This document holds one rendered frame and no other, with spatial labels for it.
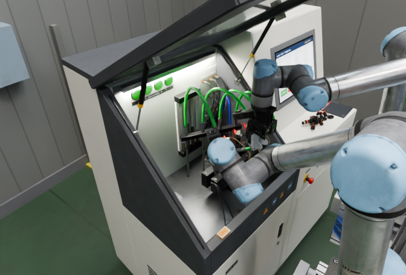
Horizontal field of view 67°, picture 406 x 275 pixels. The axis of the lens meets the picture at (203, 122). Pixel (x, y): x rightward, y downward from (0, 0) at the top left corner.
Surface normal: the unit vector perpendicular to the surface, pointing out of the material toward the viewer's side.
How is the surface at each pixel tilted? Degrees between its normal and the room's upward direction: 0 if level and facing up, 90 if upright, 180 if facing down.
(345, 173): 82
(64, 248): 0
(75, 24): 90
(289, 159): 87
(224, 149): 45
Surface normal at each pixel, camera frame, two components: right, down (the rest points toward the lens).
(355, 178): -0.74, 0.26
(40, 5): 0.80, 0.32
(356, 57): -0.61, 0.44
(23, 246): -0.02, -0.84
